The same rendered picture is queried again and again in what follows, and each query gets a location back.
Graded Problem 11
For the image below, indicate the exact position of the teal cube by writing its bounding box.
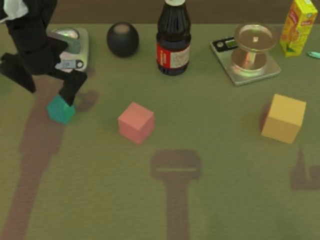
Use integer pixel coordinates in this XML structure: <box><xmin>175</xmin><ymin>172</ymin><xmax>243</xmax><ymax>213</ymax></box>
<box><xmin>46</xmin><ymin>94</ymin><xmax>77</xmax><ymax>126</ymax></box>

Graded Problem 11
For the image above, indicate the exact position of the pink cube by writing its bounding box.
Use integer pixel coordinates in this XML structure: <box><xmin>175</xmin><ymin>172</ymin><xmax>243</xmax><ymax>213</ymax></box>
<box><xmin>117</xmin><ymin>101</ymin><xmax>155</xmax><ymax>145</ymax></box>

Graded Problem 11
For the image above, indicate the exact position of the yellow cube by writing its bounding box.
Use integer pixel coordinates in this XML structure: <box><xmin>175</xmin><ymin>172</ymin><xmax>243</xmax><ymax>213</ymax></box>
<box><xmin>260</xmin><ymin>93</ymin><xmax>307</xmax><ymax>145</ymax></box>

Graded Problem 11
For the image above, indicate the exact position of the silver kitchen scale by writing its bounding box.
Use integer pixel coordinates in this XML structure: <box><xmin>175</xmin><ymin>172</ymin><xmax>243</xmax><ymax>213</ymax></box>
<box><xmin>46</xmin><ymin>27</ymin><xmax>90</xmax><ymax>73</ymax></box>

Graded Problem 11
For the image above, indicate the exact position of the black round speaker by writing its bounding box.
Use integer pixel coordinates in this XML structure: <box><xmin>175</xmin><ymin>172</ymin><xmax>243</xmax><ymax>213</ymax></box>
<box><xmin>106</xmin><ymin>21</ymin><xmax>140</xmax><ymax>58</ymax></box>

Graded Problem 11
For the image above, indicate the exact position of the dark glass bottle red label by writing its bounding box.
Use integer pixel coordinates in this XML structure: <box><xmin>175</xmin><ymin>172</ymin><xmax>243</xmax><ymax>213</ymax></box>
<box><xmin>155</xmin><ymin>0</ymin><xmax>192</xmax><ymax>77</ymax></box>

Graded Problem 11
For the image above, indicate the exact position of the silver scale with display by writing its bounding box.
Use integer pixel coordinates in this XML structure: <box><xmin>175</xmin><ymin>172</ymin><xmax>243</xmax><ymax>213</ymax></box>
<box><xmin>209</xmin><ymin>36</ymin><xmax>282</xmax><ymax>87</ymax></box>

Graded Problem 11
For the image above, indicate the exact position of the yellow juice carton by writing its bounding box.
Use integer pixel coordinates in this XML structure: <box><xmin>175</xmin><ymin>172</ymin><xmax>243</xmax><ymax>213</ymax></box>
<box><xmin>279</xmin><ymin>0</ymin><xmax>319</xmax><ymax>58</ymax></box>

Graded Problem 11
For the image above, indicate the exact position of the clear glass pedestal dish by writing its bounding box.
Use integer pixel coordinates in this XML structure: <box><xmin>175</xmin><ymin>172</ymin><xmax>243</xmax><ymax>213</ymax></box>
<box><xmin>230</xmin><ymin>23</ymin><xmax>280</xmax><ymax>76</ymax></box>

